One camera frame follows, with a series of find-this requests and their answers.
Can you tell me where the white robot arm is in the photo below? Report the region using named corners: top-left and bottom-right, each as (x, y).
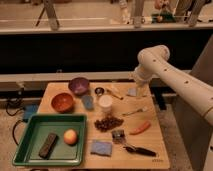
top-left (132, 45), bottom-right (213, 125)

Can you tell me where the white paper cup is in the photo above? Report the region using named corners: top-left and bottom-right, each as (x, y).
top-left (98, 95), bottom-right (113, 114)

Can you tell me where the blue grey small cup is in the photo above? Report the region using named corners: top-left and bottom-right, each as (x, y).
top-left (81, 95), bottom-right (94, 110)

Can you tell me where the light blue folded cloth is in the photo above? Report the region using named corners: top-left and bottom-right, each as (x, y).
top-left (127, 88), bottom-right (137, 97)

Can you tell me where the silver fork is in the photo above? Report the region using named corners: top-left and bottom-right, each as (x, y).
top-left (121, 107), bottom-right (148, 116)

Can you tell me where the orange carrot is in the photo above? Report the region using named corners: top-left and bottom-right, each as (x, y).
top-left (129, 121), bottom-right (151, 135)

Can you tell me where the wooden cutting board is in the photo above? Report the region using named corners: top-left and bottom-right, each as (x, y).
top-left (36, 81), bottom-right (171, 170)

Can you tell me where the small metallic square object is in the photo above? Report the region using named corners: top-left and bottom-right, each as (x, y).
top-left (111, 130), bottom-right (125, 144)

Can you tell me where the purple bowl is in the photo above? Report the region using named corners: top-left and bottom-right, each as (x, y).
top-left (68, 77), bottom-right (90, 96)

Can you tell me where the blue square sponge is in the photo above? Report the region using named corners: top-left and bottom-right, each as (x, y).
top-left (90, 140), bottom-right (112, 156)

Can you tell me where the orange wooden bowl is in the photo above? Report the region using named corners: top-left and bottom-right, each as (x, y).
top-left (51, 93), bottom-right (74, 113)

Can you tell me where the yellow red apple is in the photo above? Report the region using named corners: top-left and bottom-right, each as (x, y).
top-left (64, 129), bottom-right (78, 145)

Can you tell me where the dark rectangular sponge block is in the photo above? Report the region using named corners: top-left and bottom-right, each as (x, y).
top-left (38, 133), bottom-right (58, 159)

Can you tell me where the green plastic tray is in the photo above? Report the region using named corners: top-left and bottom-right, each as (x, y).
top-left (13, 114), bottom-right (87, 167)

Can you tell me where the blue box on floor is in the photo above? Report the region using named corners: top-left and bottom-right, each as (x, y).
top-left (23, 105), bottom-right (38, 122)

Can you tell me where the black handled brush tool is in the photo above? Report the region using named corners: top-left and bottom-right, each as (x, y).
top-left (123, 145), bottom-right (157, 157)

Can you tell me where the black cable on floor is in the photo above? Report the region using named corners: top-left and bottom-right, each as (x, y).
top-left (5, 96), bottom-right (26, 146)

